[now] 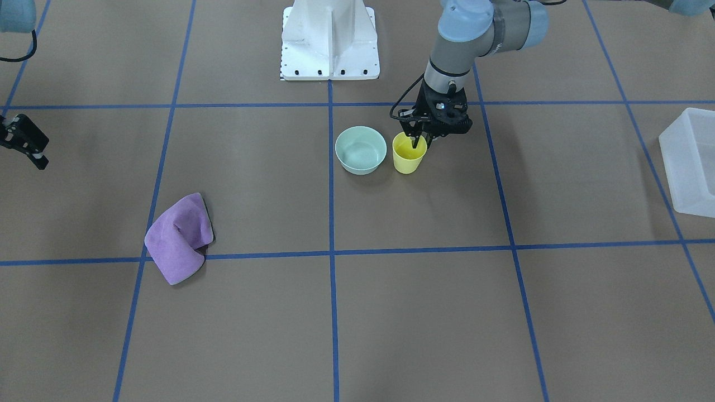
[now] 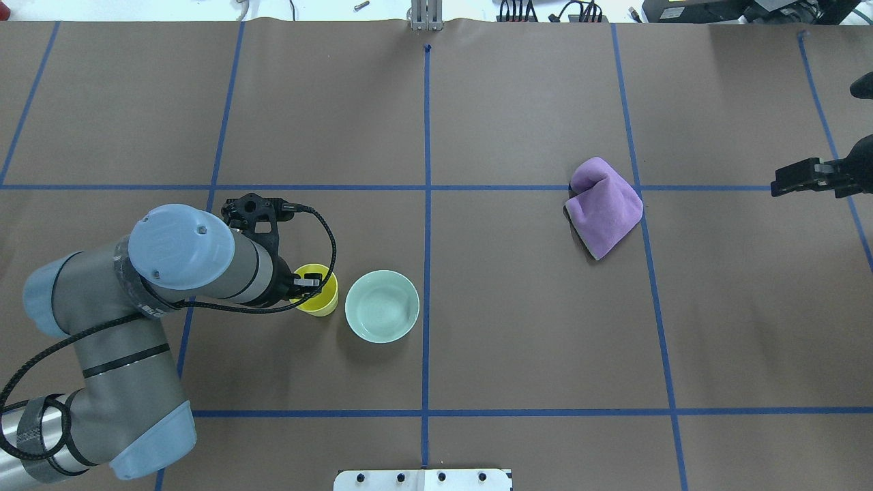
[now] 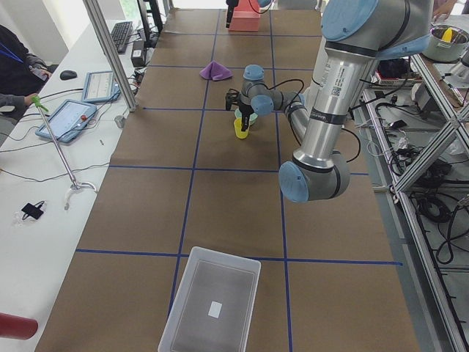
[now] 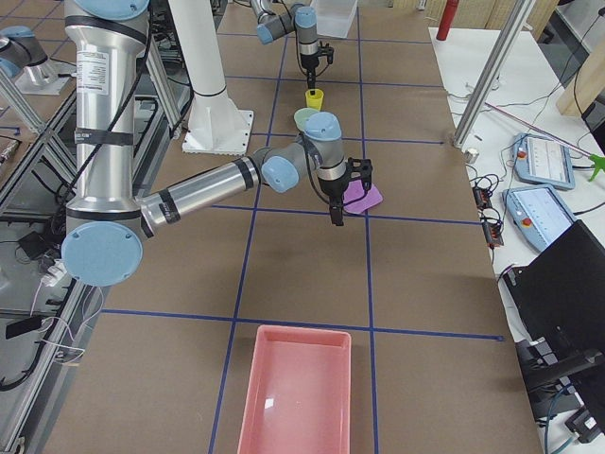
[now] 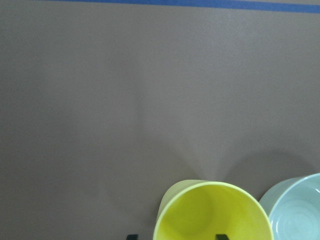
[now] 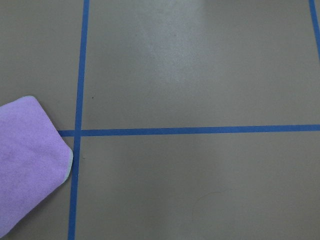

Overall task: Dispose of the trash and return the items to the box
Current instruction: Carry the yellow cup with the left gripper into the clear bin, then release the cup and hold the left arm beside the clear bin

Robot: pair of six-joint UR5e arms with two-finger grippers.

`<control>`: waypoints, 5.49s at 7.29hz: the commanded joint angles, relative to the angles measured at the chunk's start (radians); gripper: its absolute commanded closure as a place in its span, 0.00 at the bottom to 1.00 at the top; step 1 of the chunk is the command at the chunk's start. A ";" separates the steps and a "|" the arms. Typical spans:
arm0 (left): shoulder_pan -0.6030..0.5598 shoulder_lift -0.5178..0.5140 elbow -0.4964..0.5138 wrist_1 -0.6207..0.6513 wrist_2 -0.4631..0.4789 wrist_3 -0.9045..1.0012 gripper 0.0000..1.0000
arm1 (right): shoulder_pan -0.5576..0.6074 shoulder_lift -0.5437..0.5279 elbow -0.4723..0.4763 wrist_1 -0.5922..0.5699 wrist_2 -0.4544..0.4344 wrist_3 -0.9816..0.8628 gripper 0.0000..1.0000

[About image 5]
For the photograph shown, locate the yellow plastic cup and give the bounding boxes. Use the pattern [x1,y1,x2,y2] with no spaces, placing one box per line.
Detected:
[152,179,274,240]

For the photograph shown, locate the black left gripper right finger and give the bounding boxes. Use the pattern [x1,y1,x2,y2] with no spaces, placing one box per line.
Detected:
[215,234,229,240]

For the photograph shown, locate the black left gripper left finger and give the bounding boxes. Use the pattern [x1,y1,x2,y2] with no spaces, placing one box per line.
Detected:
[126,234,138,240]

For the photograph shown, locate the light green ceramic bowl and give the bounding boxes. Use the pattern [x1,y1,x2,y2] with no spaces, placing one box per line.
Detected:
[259,173,320,240]

